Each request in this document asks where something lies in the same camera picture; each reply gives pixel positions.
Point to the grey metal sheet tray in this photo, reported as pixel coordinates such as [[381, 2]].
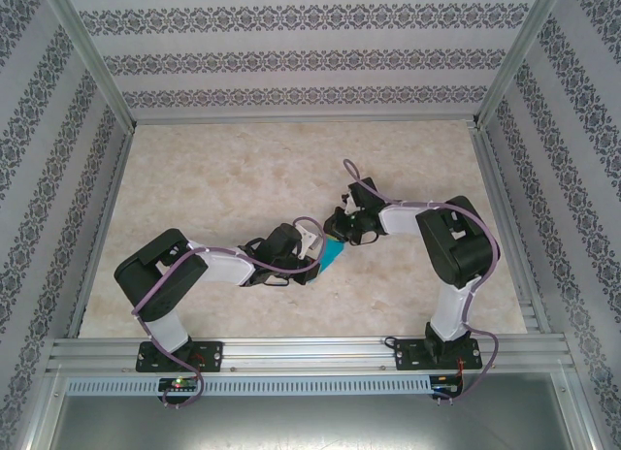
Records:
[[310, 426]]

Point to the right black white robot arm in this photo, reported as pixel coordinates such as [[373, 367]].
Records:
[[456, 246]]

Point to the aluminium frame post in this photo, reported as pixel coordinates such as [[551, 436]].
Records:
[[515, 57], [91, 57]]

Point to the blue square paper sheet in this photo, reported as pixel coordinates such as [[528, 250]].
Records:
[[332, 256]]

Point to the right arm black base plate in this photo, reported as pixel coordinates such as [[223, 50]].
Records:
[[405, 355]]

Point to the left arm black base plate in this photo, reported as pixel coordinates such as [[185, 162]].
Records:
[[213, 355]]

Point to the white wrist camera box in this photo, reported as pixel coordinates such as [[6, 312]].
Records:
[[306, 239], [348, 202]]

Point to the aluminium side rail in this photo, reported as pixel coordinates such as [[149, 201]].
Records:
[[103, 217], [502, 202]]

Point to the aluminium mounting rail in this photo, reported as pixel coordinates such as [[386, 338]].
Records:
[[301, 353]]

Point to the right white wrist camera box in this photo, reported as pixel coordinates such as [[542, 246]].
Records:
[[348, 202]]

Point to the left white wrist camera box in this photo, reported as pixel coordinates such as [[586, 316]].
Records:
[[306, 239]]

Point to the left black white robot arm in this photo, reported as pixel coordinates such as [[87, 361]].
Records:
[[155, 275]]

